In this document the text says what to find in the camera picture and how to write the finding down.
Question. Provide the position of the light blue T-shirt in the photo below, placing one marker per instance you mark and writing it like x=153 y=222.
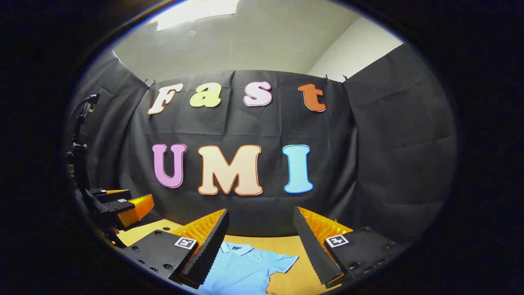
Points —
x=245 y=268

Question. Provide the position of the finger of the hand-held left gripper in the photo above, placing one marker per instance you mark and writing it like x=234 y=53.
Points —
x=116 y=196
x=139 y=207

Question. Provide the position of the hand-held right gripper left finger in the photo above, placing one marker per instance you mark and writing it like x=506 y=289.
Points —
x=213 y=246

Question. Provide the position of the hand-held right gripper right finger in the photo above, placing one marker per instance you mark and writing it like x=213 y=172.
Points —
x=313 y=250

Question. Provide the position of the black backdrop cloth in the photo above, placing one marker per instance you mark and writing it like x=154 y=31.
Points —
x=360 y=164

